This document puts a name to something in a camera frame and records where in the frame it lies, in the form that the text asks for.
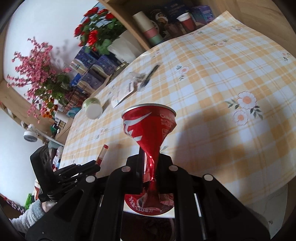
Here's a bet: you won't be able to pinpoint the dark blue printed box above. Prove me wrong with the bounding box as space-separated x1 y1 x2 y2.
148 6 192 39

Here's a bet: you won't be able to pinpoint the teal red printed box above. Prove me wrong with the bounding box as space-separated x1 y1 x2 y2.
63 90 87 114

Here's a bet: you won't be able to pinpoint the small red packet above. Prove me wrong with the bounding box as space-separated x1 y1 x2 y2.
96 144 109 166

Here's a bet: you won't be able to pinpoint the wooden shelf unit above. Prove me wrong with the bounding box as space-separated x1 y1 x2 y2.
97 0 232 50

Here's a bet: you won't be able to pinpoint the dark blue gold gift box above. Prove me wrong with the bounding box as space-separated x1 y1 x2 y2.
89 56 118 77
69 50 97 75
77 72 104 93

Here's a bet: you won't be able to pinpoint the golden leaf tray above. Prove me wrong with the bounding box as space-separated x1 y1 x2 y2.
113 62 130 75

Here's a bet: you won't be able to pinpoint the small purple box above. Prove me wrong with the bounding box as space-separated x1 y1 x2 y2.
191 5 214 25

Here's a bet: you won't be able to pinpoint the yellow plaid floral tablecloth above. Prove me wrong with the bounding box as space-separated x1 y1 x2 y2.
59 10 296 207

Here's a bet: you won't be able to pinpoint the white cylindrical container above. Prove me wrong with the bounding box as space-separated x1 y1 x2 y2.
54 111 70 127

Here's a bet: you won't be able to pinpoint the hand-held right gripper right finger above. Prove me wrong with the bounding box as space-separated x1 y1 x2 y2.
156 153 271 241

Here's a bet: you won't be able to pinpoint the wooden low cabinet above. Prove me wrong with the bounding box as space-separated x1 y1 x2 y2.
54 70 121 144

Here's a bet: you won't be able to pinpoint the white flower pot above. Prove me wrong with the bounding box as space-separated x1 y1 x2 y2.
107 30 144 64

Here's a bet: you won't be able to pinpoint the red artificial rose plant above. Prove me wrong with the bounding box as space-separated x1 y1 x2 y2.
74 7 126 55

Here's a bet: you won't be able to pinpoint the pink artificial blossom arrangement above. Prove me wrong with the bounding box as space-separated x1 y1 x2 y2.
7 37 72 116

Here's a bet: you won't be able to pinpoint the black pen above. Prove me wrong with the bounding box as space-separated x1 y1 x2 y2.
138 64 160 90

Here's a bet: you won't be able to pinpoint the small green white yogurt cup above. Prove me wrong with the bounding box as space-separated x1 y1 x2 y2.
82 97 102 120

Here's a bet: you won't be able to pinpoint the crushed red soda can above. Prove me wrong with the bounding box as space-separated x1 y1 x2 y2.
122 103 176 219

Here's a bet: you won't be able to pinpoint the red paper cup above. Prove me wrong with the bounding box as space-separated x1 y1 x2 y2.
177 13 197 33

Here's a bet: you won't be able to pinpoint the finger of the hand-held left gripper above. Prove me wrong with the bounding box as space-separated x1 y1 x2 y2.
45 176 87 202
54 160 101 178

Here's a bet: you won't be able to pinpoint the person's left forearm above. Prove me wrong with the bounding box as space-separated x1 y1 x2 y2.
9 199 45 233

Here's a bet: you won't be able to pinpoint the wooden wall shelf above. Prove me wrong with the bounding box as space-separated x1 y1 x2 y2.
0 79 47 139

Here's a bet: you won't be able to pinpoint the white standing fan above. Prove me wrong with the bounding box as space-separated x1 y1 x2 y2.
23 124 65 146

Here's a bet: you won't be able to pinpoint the orange artificial flowers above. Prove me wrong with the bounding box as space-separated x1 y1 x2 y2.
43 102 58 117

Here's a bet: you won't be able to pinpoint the maroon plastic trash bin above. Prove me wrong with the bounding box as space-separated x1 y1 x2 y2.
121 213 176 241

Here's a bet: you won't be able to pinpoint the red checkered cloth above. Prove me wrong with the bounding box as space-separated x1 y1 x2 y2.
0 192 26 214

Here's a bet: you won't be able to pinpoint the stack of pastel paper cups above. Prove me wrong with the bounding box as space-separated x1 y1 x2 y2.
132 11 163 45

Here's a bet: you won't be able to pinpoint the clear plastic wrapper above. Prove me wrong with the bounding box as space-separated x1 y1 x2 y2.
126 71 148 82

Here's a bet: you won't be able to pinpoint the white printed plastic wrapper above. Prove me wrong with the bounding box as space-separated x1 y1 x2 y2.
110 81 137 108

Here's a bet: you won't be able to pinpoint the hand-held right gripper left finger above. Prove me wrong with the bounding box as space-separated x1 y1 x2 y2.
25 154 145 241

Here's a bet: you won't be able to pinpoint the person's left hand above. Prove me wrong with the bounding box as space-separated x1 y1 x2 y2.
41 200 57 213

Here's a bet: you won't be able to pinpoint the flat blue box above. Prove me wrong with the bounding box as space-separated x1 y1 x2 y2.
69 74 81 87

